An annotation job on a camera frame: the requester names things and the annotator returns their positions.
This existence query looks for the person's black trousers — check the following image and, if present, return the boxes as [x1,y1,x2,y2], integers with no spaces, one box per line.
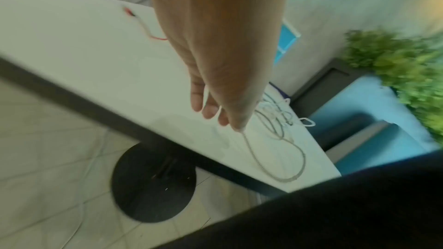
[152,150,443,249]

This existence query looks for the white table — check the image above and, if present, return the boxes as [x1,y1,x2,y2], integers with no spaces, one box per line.
[0,0,343,196]

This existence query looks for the green artificial plant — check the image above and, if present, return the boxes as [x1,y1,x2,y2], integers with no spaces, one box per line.
[342,27,443,145]

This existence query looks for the black round table base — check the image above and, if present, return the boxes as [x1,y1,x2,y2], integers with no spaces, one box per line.
[110,141,198,224]

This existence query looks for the red cable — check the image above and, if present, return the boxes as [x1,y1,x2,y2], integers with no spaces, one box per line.
[122,6,170,42]

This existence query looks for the person's left hand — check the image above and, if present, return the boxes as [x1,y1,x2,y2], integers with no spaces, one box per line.
[144,0,296,133]

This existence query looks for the grey braided cable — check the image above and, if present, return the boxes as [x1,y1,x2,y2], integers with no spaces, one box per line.
[241,100,307,184]

